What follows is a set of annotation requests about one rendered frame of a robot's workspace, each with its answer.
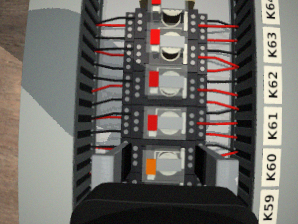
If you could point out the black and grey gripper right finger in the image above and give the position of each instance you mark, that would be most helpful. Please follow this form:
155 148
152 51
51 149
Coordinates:
212 169

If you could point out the black relay socket row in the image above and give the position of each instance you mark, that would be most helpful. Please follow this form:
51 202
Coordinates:
133 93

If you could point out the grey mounting plate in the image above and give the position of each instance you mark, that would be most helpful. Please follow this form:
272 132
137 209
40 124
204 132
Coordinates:
216 10

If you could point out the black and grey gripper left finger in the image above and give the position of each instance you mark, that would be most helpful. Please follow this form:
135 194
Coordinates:
112 166

